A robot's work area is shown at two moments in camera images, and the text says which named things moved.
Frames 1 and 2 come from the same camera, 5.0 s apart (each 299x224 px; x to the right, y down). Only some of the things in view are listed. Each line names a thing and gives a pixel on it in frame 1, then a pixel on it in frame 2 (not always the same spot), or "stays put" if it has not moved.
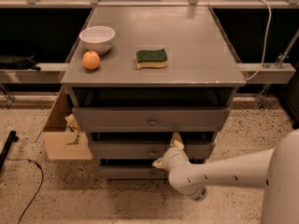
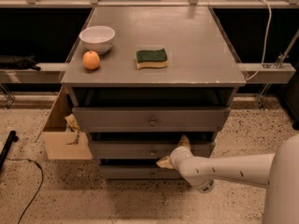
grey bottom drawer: x=133 y=173 stays put
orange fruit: x=91 y=60 stays put
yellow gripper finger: x=177 y=140 to x=184 y=142
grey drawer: x=148 y=148 stays put
